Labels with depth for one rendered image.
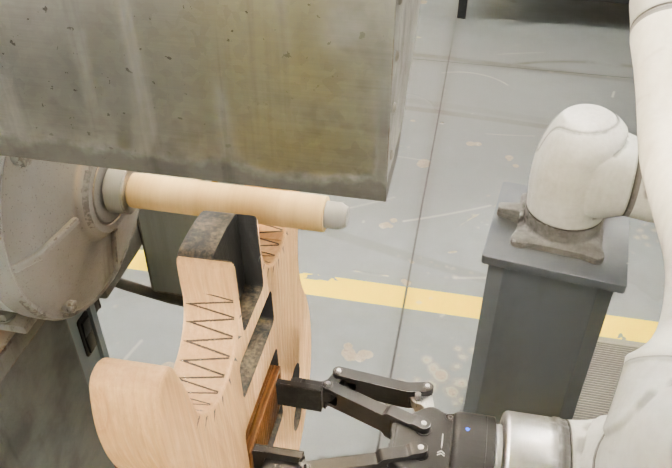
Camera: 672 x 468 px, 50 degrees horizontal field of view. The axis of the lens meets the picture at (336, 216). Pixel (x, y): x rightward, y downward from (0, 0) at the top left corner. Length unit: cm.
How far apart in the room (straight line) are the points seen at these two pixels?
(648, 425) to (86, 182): 47
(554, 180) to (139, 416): 108
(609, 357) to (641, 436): 182
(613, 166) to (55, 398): 100
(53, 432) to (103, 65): 70
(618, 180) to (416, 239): 129
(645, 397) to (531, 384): 120
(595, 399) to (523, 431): 155
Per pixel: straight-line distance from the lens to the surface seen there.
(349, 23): 36
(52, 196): 63
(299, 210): 61
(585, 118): 140
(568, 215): 144
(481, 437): 64
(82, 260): 69
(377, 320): 227
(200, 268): 53
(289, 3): 37
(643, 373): 53
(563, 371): 166
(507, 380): 171
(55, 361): 101
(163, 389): 43
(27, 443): 100
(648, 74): 82
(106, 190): 67
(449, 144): 313
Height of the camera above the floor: 163
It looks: 38 degrees down
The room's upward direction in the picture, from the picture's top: straight up
